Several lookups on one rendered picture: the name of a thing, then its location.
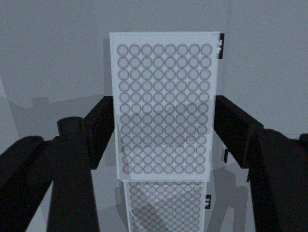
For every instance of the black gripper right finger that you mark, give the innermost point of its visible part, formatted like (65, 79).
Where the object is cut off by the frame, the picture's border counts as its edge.
(279, 187)

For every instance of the grey deck plate with bays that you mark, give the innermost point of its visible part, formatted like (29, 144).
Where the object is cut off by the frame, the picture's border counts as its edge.
(50, 66)

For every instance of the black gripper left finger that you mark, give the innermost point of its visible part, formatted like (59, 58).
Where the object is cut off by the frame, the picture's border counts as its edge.
(28, 166)

